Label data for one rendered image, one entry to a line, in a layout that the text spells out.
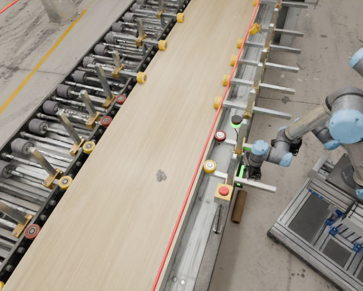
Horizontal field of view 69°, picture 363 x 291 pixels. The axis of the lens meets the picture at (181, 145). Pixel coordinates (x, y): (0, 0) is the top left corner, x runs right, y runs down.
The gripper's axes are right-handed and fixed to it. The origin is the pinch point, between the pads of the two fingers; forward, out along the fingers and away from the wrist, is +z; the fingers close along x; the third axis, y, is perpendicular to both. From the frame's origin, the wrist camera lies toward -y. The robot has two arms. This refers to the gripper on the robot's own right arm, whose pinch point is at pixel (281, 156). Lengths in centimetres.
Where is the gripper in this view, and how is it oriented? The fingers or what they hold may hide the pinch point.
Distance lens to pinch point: 184.5
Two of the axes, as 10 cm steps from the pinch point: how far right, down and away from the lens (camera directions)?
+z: 0.7, 5.9, 8.1
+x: 3.3, -7.8, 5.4
